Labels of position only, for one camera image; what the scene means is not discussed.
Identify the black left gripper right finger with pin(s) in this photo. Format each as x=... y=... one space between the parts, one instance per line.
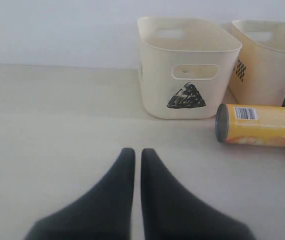
x=171 y=212

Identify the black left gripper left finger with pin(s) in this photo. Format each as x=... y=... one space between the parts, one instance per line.
x=102 y=213

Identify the yellow Lays chips can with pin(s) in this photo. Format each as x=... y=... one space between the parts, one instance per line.
x=250 y=125

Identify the cream bin with triangle mark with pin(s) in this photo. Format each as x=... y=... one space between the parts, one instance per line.
x=185 y=65

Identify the cream bin with square mark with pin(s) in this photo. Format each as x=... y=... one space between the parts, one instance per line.
x=259 y=72

